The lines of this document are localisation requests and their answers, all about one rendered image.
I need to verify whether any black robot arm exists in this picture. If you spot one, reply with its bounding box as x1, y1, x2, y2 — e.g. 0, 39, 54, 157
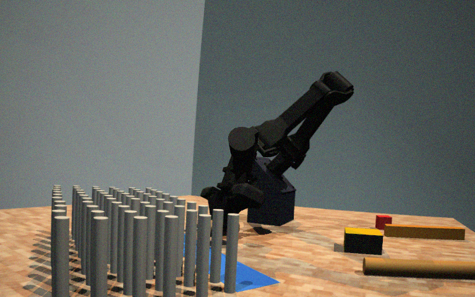
228, 71, 354, 179

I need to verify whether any blue flat strip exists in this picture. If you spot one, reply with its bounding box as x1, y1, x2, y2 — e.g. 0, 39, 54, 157
220, 253, 280, 292

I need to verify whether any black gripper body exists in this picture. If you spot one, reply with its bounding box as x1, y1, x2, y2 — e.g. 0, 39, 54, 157
200, 162, 265, 205

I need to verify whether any brown cylinder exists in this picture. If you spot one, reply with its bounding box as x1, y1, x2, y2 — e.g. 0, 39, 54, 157
362, 257, 475, 278

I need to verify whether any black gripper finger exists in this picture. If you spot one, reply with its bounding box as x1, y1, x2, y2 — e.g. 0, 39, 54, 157
222, 196, 251, 231
206, 197, 223, 219

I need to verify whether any red block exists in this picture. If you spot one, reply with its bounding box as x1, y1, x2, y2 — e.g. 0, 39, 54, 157
375, 215, 392, 230

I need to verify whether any orange rectangular bar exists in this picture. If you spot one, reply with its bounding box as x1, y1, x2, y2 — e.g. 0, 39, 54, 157
384, 224, 465, 240

